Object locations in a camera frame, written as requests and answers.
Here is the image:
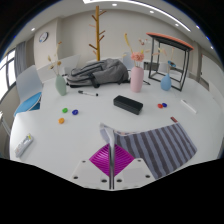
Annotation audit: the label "grey striped towel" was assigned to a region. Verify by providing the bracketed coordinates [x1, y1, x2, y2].
[99, 122, 198, 190]

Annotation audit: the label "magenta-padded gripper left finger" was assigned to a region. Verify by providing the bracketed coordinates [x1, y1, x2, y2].
[70, 143, 112, 190]

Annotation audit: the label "round ceiling spotlights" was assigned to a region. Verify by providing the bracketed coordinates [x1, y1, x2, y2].
[30, 2, 214, 51]

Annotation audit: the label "blue vase with flowers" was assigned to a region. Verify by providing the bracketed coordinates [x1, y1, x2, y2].
[156, 46, 178, 92]

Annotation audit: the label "round wall clock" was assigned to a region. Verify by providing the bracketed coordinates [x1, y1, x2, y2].
[38, 31, 49, 43]

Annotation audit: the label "long ceiling light strip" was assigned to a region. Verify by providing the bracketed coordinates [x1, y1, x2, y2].
[83, 0, 192, 33]

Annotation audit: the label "pink vase with flowers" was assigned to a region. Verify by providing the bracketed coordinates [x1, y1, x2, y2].
[123, 32, 151, 93]

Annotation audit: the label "white chair with blue seat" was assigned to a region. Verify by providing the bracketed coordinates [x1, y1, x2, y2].
[13, 64, 44, 116]

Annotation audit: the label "black rectangular case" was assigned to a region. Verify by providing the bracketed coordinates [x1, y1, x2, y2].
[112, 94, 144, 116]

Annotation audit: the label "grey backpack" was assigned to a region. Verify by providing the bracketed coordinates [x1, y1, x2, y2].
[66, 58, 130, 89]

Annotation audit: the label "white remote control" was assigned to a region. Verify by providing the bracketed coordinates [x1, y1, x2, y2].
[14, 132, 34, 158]

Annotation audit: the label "wooden coat rack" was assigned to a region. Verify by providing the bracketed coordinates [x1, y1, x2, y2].
[88, 5, 108, 62]

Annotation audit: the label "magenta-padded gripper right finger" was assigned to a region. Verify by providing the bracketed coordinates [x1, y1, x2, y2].
[114, 146, 157, 190]

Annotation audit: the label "black frame stand orange top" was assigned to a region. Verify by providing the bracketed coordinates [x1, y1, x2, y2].
[145, 32, 195, 92]

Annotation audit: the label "green vase with dried stems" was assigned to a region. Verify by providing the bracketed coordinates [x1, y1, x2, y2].
[47, 40, 68, 97]

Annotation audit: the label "window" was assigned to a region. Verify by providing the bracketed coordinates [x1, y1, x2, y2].
[0, 49, 17, 101]

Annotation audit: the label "black and white marker pen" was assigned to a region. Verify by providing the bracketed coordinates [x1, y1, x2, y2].
[77, 90, 99, 98]

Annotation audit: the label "grey curtain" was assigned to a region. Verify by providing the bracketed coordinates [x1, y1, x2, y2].
[13, 40, 28, 79]

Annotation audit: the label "white plain chair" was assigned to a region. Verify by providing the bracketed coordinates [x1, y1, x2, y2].
[121, 51, 136, 71]

